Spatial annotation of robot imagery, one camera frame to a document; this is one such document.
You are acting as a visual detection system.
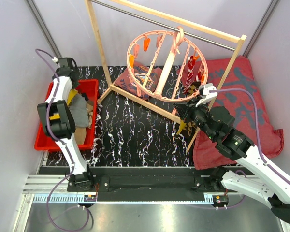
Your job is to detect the wooden drying rack frame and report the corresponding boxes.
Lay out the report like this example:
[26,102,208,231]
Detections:
[85,0,247,153]

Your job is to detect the red plastic bin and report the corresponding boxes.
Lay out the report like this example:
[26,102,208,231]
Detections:
[34,79,99,152]

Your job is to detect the red white striped sock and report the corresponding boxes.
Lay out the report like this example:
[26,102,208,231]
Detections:
[183,56,200,93]

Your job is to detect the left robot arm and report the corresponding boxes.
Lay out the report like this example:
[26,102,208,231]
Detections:
[37,58,95,192]

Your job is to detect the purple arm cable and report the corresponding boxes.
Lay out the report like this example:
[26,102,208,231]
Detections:
[35,48,94,229]
[209,87,290,190]

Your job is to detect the grey sock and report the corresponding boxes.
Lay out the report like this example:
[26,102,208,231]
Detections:
[69,94,89,128]

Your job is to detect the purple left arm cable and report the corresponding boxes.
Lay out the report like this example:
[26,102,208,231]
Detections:
[35,48,94,229]

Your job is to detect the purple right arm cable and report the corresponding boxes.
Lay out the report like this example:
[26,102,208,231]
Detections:
[209,87,290,190]

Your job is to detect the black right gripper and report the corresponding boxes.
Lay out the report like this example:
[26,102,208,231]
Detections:
[174,95,218,141]

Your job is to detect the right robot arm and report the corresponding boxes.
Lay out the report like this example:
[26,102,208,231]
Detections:
[174,103,290,224]

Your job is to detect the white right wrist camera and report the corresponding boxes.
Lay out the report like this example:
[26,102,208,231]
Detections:
[196,83,218,106]

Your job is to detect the brown yellow argyle sock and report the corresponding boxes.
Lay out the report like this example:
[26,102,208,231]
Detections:
[185,121,197,137]

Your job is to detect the folded pink printed shirt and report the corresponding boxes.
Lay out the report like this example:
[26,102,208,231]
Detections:
[115,61,165,100]

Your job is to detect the pink round clip hanger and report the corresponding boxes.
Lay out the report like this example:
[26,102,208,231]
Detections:
[126,26,208,103]

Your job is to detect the red blue patterned cloth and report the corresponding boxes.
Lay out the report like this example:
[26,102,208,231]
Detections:
[193,56,284,170]

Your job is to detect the pink clothespin front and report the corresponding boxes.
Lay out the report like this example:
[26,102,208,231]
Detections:
[172,108,178,115]

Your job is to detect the beige olive sock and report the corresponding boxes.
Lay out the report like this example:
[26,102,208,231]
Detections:
[74,127,87,145]

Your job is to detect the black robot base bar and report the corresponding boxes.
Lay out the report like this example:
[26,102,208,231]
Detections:
[65,167,225,194]

